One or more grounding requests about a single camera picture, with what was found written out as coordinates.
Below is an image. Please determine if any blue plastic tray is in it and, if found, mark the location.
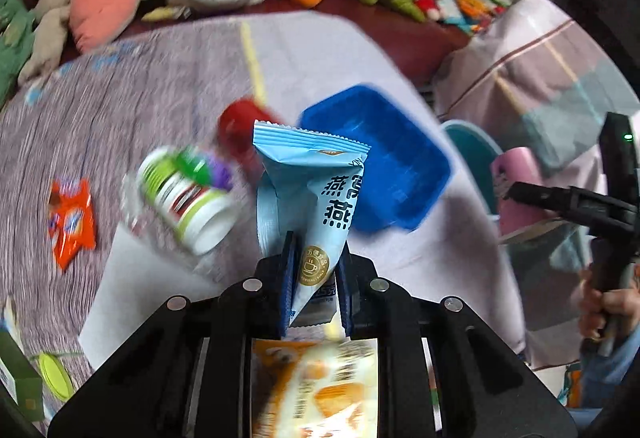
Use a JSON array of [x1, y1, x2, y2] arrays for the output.
[[299, 84, 453, 234]]

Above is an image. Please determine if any plaid blanket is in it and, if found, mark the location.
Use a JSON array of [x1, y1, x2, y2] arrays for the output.
[[432, 0, 640, 369]]

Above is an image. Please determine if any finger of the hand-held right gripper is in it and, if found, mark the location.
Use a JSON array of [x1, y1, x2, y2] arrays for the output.
[[506, 181, 576, 220]]

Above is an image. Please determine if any grey tablecloth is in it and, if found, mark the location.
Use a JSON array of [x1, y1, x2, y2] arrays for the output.
[[0, 12, 526, 438]]

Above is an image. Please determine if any white paper sheet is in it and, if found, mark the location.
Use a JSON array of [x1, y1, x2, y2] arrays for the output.
[[77, 223, 261, 371]]

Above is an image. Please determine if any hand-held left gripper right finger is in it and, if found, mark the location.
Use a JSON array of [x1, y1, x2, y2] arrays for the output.
[[334, 240, 581, 438]]

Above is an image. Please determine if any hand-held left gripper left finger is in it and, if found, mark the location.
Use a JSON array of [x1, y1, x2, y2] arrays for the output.
[[47, 232, 301, 438]]

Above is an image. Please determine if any person's right hand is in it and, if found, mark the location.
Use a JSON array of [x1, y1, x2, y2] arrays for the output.
[[577, 263, 640, 341]]

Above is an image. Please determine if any pink packet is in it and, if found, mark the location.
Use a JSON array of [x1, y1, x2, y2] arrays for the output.
[[490, 147, 556, 244]]

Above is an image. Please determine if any yellow orange snack bag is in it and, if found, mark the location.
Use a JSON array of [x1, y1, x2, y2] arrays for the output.
[[250, 338, 381, 438]]

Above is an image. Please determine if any orange snack wrapper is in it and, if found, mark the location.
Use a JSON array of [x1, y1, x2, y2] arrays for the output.
[[47, 179, 97, 271]]

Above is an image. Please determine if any person's right forearm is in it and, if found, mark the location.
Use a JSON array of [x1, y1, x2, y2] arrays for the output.
[[575, 338, 640, 429]]

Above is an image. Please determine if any light blue snack packet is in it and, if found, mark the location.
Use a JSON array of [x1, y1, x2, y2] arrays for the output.
[[252, 119, 373, 329]]

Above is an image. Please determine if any pile of colourful toys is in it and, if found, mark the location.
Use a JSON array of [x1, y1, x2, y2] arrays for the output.
[[440, 0, 511, 36]]

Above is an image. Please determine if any white bottle with green label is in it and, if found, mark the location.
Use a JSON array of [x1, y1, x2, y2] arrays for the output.
[[135, 145, 240, 256]]

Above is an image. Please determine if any red soda can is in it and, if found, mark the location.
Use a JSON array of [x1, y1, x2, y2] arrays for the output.
[[216, 98, 283, 179]]

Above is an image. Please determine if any teal plastic waste bin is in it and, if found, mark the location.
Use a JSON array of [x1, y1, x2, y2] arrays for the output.
[[442, 119, 503, 219]]

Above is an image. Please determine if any green cardboard box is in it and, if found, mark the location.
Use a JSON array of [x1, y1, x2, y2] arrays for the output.
[[0, 328, 45, 424]]

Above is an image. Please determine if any yellow green lid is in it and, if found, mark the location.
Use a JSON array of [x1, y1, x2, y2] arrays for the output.
[[37, 352, 76, 403]]

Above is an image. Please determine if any beige bunny plush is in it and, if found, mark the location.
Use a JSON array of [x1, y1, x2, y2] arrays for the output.
[[17, 0, 73, 86]]

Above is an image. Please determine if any dark red leather sofa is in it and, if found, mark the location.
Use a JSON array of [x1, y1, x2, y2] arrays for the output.
[[0, 0, 481, 89]]

